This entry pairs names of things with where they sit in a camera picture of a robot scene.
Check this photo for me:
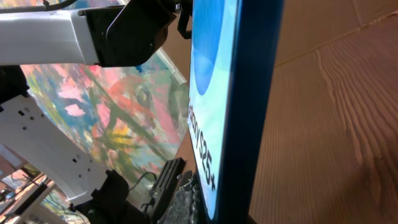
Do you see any blue Galaxy S25+ smartphone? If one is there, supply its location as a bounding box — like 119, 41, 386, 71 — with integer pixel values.
188, 0, 284, 223

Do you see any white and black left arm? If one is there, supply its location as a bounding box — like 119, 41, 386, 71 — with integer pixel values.
1, 1, 188, 223

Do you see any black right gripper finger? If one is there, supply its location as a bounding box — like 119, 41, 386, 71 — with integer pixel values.
157, 172, 205, 224

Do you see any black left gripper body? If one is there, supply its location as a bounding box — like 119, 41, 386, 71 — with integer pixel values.
175, 0, 193, 39

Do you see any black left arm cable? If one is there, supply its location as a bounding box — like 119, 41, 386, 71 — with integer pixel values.
0, 0, 78, 15

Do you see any colourful painted backdrop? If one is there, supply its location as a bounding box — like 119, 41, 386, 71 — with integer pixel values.
0, 0, 190, 224

